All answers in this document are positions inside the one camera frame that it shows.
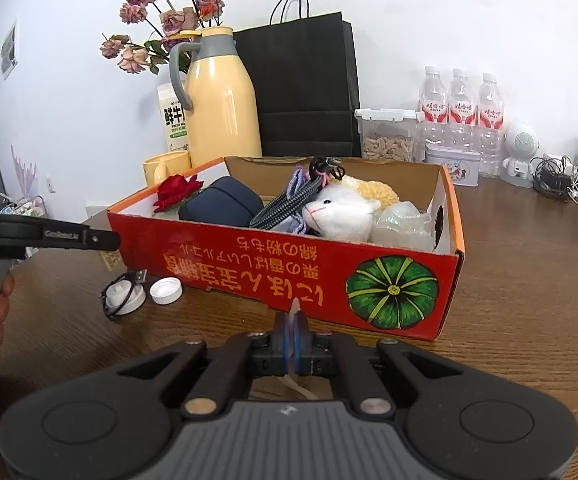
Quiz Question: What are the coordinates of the black paper bag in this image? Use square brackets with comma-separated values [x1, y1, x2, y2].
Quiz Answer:
[232, 0, 363, 159]

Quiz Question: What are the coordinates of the white cap with black cord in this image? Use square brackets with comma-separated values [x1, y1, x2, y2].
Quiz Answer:
[100, 268, 148, 320]

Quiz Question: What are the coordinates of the grey striped braided cable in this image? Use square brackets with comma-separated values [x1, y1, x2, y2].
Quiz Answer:
[248, 175, 325, 231]

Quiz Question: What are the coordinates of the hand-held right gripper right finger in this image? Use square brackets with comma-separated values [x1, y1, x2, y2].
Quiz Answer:
[295, 314, 470, 418]

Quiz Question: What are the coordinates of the yellow thermos jug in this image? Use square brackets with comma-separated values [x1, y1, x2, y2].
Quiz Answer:
[168, 26, 264, 169]

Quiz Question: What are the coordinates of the white robot speaker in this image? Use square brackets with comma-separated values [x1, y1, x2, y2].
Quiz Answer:
[498, 119, 540, 189]

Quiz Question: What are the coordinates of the clear plastic cup with wrap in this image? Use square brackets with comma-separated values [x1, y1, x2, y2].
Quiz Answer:
[370, 200, 435, 251]

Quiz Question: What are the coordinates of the red rose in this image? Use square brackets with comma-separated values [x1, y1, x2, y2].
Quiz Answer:
[152, 173, 205, 215]

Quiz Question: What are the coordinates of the red cardboard box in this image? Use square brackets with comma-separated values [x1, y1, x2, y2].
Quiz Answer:
[106, 154, 468, 342]

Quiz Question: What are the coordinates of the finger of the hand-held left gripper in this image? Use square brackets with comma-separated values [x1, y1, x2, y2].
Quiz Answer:
[0, 227, 121, 252]

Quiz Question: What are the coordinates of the clear seed container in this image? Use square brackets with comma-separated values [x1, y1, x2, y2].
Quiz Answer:
[353, 107, 425, 164]

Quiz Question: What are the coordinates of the small yellow block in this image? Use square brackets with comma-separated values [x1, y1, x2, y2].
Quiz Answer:
[98, 249, 123, 272]

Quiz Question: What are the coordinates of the white bottle cap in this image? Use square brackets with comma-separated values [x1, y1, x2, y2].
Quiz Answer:
[149, 276, 185, 306]

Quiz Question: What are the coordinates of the purple knitted cloth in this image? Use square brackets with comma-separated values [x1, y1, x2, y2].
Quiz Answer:
[271, 167, 315, 235]

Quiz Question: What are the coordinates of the white milk carton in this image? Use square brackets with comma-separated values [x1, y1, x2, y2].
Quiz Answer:
[156, 81, 190, 154]

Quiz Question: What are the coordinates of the navy zip pouch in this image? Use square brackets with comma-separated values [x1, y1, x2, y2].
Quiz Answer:
[177, 175, 265, 229]

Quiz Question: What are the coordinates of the dried pink rose bouquet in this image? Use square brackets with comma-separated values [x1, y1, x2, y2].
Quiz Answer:
[100, 0, 226, 76]

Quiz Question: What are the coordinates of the white printed tin box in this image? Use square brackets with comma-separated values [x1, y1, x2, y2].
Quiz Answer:
[424, 143, 481, 189]

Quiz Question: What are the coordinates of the yellow mug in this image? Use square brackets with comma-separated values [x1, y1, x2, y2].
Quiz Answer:
[142, 150, 193, 186]

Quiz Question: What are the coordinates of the red label water bottle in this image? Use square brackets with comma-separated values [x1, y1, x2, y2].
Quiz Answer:
[420, 65, 452, 149]
[476, 72, 508, 179]
[447, 68, 480, 149]

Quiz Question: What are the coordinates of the white and yellow plush sheep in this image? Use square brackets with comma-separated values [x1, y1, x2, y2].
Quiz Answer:
[301, 174, 401, 242]

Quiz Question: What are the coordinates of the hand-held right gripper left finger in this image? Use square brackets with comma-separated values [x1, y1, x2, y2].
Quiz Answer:
[114, 312, 295, 418]

